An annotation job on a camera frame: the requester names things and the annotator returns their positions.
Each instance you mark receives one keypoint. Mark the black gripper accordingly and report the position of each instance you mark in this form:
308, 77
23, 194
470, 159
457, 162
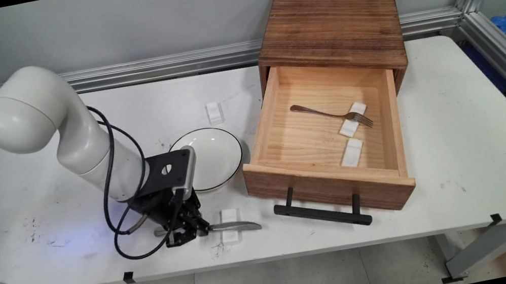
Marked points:
161, 206

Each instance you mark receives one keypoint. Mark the silver butter knife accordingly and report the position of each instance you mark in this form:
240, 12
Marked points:
241, 225

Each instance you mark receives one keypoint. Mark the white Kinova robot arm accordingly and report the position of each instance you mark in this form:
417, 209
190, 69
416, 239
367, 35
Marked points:
21, 109

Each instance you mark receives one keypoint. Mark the white foam block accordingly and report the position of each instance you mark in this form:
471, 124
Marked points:
215, 113
351, 153
229, 215
348, 129

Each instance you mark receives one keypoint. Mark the black table edge clip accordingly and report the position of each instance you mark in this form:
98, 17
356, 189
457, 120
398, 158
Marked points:
496, 219
128, 277

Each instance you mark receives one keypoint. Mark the white bowl with black rim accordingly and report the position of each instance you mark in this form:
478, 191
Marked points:
216, 153

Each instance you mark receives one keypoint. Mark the light wooden drawer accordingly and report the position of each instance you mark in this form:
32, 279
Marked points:
304, 143

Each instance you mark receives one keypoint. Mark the silver fork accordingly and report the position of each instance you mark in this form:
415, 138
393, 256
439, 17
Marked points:
320, 111

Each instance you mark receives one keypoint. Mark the dark wooden cabinet housing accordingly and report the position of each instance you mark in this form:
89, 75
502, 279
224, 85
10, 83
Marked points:
330, 21

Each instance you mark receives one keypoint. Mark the grey table leg with foot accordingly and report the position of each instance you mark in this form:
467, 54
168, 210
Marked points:
487, 249

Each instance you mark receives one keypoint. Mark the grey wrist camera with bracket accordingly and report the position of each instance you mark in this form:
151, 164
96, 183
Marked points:
170, 171

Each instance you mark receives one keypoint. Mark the horizontal aluminium frame rail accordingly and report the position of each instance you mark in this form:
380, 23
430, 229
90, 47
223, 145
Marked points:
193, 62

